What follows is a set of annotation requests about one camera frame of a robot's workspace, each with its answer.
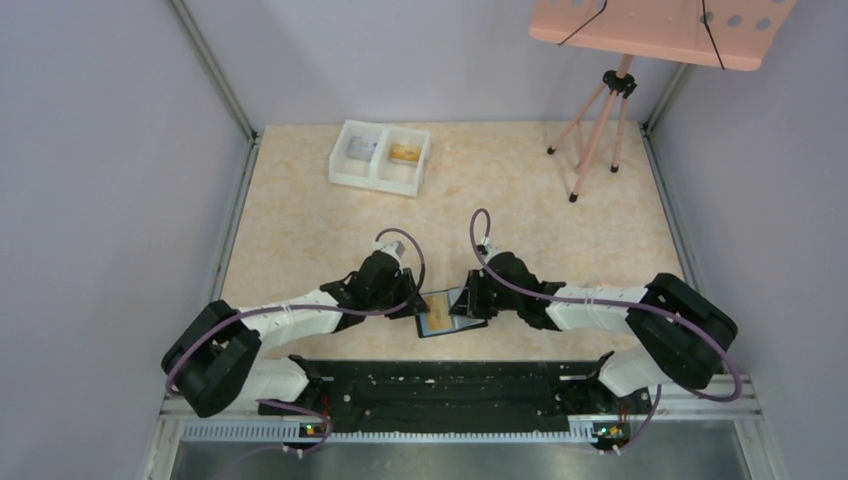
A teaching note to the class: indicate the orange card in tray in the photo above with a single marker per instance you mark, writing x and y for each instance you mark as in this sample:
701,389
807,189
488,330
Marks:
405,153

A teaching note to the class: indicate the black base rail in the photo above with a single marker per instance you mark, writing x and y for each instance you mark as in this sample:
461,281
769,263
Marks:
460,396

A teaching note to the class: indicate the orange credit card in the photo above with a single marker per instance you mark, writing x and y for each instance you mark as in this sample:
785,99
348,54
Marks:
438,318

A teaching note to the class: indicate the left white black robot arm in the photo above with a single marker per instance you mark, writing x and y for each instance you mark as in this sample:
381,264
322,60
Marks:
219,356

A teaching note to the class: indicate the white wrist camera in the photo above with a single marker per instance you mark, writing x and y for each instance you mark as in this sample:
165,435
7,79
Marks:
394,249
488,250

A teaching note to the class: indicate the pink tripod stand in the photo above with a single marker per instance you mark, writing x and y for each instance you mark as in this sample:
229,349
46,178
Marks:
618,85

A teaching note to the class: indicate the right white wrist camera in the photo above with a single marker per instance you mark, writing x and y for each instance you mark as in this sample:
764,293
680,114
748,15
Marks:
488,250

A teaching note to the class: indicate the white two-compartment tray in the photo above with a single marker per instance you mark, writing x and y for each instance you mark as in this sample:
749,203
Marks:
380,174

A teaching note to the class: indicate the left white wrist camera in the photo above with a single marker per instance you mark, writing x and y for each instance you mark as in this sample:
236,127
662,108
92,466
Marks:
394,249

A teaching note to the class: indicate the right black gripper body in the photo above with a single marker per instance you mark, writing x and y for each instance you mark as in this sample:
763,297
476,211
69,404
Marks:
472,295

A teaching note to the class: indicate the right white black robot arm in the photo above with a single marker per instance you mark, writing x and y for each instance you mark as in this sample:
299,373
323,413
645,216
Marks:
682,337

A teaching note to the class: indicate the silver card in tray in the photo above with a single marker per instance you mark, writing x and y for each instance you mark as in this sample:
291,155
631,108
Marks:
361,147

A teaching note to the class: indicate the pink perforated board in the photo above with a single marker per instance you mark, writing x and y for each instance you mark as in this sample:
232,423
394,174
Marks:
731,34

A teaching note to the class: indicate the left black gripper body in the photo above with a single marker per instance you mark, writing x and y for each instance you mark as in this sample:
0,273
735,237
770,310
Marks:
408,291

